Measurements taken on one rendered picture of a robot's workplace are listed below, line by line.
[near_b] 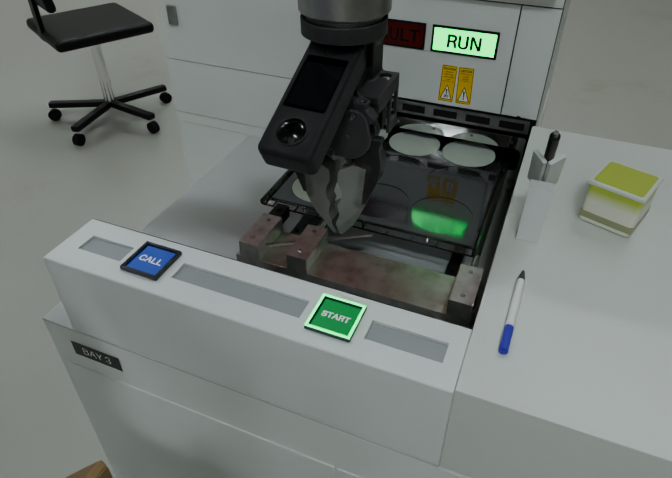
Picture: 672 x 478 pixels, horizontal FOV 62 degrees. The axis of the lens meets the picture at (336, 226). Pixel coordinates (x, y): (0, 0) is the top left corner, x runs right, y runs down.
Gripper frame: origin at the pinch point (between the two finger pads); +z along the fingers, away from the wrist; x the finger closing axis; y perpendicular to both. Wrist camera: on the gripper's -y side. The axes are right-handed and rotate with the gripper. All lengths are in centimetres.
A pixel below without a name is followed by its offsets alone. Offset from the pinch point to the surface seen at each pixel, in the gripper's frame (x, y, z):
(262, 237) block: 19.0, 16.2, 19.2
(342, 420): -2.5, -4.3, 25.9
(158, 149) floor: 166, 158, 109
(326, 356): -0.5, -4.3, 14.9
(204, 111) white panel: 58, 58, 24
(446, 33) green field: 3, 58, -1
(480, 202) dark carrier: -9.8, 39.5, 20.2
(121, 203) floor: 151, 111, 109
